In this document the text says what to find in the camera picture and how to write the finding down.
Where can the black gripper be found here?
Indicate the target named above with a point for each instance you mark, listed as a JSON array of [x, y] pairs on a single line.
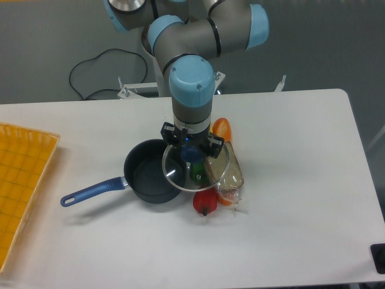
[[210, 143]]

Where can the glass lid with blue knob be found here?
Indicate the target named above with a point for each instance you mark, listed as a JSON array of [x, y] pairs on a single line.
[[176, 170]]

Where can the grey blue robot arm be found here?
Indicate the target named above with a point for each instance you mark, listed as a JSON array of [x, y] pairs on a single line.
[[240, 26]]

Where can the orange bell pepper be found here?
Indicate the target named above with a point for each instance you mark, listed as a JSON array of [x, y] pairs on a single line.
[[222, 128]]

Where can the green bell pepper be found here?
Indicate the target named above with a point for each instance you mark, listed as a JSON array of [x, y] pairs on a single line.
[[198, 174]]

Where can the wrapped bread slice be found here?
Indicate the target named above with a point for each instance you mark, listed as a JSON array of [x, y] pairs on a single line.
[[231, 174]]

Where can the red bell pepper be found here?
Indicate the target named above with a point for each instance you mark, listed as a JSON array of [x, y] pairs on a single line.
[[205, 202]]

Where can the small orange pepper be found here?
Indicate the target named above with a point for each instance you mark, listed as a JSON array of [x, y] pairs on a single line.
[[225, 199]]

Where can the yellow plastic basket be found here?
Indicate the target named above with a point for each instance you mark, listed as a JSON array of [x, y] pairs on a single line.
[[25, 156]]

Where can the black corner device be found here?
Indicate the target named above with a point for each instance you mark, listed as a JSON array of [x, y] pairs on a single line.
[[378, 255]]

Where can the dark saucepan with blue handle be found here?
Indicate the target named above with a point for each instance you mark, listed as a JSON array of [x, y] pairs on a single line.
[[142, 173]]

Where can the white table bracket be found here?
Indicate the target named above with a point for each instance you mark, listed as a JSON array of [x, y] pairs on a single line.
[[281, 84]]

